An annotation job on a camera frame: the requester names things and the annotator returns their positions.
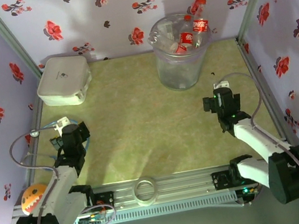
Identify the white lidded plastic box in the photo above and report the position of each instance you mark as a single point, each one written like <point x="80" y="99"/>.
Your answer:
<point x="60" y="78"/>

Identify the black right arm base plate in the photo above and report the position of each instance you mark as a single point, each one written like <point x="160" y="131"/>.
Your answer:
<point x="220" y="182"/>

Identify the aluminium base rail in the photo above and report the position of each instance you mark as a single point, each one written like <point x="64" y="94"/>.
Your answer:
<point x="184" y="183"/>

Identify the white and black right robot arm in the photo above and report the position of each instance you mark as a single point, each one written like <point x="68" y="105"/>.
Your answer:
<point x="257" y="140"/>

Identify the small white round disc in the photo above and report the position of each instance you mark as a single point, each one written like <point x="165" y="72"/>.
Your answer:
<point x="35" y="133"/>

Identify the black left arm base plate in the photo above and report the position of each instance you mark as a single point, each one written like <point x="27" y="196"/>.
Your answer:
<point x="104" y="200"/>

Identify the clear tape roll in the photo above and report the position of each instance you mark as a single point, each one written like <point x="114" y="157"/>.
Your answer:
<point x="147" y="201"/>

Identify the orange plush toy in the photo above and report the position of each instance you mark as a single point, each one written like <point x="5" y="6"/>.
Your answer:
<point x="33" y="197"/>

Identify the clear plastic bin purple rim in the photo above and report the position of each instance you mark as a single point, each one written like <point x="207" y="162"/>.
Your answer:
<point x="177" y="72"/>

